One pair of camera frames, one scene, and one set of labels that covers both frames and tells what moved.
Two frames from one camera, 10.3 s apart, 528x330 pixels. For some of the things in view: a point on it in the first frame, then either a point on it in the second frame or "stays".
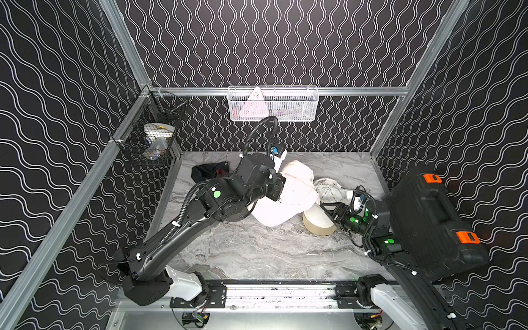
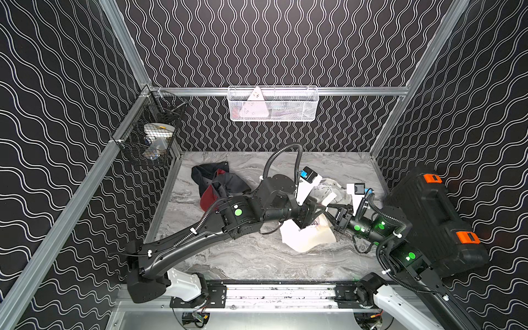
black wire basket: x=148 y=133 stays
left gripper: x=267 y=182 -> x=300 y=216
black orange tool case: x=429 y=229 stays
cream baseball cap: x=299 y=195 -> x=319 y=232
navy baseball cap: x=204 y=172 stays
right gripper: x=340 y=208 stays
